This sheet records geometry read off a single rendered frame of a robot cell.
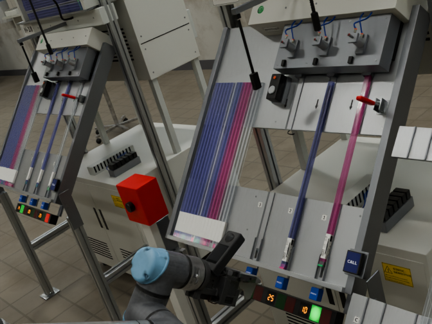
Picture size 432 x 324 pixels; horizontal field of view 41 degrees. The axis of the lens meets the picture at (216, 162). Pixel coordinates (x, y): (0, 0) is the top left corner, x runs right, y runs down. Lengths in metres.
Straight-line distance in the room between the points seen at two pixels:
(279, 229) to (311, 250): 0.12
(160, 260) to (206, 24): 5.85
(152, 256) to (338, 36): 0.75
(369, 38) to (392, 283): 0.71
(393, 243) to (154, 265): 0.77
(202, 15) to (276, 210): 5.48
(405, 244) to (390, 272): 0.11
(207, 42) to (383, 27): 5.60
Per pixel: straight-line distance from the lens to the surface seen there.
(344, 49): 1.53
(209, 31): 6.93
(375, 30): 1.51
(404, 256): 1.70
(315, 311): 1.47
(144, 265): 1.20
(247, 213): 1.64
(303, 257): 1.49
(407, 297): 1.79
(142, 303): 1.22
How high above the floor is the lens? 1.55
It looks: 21 degrees down
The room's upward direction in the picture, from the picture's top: 18 degrees counter-clockwise
